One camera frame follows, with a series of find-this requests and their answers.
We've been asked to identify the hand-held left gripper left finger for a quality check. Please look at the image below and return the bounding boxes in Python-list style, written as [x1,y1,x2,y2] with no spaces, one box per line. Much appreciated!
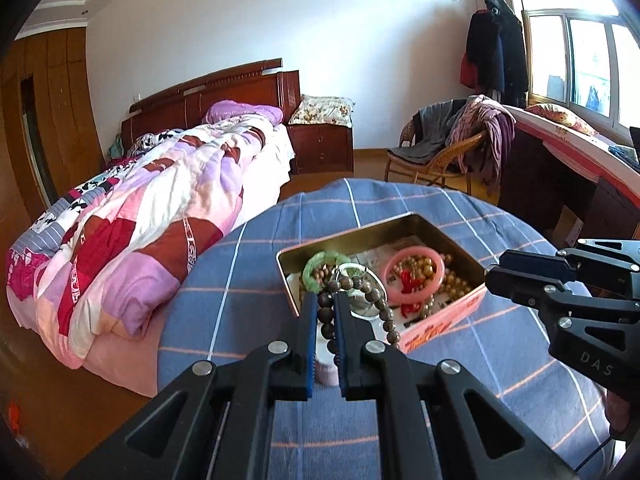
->
[65,290,320,480]

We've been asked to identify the cardboard box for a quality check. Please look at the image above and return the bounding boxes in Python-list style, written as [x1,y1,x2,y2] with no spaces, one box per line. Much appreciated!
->
[545,205,586,247]

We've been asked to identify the black cable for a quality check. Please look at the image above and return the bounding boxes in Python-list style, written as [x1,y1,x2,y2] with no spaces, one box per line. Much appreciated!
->
[575,432,616,473]

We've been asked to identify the light wooden bead necklace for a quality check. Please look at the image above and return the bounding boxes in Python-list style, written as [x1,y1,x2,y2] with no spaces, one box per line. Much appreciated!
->
[312,260,346,286]

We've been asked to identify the wicker chair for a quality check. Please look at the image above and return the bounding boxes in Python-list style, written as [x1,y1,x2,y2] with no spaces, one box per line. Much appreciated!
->
[385,105,488,191]

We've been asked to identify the hanging dark clothes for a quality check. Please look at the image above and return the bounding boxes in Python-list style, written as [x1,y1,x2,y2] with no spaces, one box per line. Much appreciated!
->
[460,0,530,108]

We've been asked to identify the red tassel knot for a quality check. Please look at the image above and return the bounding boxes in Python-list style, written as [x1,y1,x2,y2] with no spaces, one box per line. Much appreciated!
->
[397,270,423,296]

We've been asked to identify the dark wooden nightstand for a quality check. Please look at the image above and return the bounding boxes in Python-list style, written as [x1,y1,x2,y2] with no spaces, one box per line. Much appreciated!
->
[286,124,355,176]

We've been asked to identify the brown wooden wardrobe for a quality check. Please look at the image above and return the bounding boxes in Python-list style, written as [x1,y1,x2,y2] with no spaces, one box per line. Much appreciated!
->
[0,27,108,261]

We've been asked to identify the pink bangle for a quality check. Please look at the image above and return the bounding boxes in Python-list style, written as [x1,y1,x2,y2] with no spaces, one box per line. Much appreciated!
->
[379,247,446,303]

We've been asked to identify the window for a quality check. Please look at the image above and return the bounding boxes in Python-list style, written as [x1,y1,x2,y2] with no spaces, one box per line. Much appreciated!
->
[517,0,640,141]

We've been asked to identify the gold bead necklace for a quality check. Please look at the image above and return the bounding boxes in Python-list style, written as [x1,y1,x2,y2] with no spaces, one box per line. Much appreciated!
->
[400,255,473,318]

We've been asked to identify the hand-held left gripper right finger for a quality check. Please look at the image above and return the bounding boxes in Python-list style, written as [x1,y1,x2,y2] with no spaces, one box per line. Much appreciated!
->
[334,291,581,480]

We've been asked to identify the purple pink clothes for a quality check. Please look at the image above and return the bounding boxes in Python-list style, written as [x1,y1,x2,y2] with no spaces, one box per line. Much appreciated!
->
[445,95,517,196]

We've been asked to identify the dark wooden bed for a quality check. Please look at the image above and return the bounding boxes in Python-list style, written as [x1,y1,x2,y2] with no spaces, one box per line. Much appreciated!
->
[80,57,303,398]

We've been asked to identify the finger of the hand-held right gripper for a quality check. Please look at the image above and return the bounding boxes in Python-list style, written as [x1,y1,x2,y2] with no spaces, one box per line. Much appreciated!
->
[484,266,640,403]
[499,239,640,302]

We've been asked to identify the newspaper liner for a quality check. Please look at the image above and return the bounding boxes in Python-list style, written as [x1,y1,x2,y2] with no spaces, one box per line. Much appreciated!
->
[345,237,426,273]

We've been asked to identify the purple pillow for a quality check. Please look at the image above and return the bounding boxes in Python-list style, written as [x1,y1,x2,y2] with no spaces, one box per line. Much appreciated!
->
[204,100,286,128]

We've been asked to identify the silver wrist watch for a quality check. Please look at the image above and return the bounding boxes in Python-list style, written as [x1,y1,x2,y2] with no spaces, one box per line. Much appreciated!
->
[334,264,390,320]

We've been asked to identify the dark wooden desk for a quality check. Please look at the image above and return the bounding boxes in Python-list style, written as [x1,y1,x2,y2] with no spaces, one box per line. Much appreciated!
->
[500,105,640,251]

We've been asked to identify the blue plaid tablecloth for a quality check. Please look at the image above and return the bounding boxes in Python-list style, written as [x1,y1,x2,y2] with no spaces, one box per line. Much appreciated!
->
[157,177,613,480]

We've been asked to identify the green jade bracelet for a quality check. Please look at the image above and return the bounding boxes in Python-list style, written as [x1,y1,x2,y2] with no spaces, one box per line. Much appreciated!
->
[301,251,353,293]

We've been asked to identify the grey clothes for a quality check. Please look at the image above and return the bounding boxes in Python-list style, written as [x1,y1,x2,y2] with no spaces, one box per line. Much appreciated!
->
[392,100,468,161]

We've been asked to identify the floral pillow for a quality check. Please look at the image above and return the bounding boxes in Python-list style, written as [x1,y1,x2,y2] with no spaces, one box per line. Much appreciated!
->
[289,94,356,128]
[525,103,598,136]

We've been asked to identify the dark wooden bead bracelet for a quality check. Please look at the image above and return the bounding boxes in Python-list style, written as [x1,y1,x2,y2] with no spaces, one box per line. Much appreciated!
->
[317,275,403,356]

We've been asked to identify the pink patchwork quilt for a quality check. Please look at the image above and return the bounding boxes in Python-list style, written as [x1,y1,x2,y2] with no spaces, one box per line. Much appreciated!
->
[6,112,281,371]

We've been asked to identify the pink tin box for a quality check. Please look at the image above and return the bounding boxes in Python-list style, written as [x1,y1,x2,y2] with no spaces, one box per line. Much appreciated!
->
[276,212,488,387]

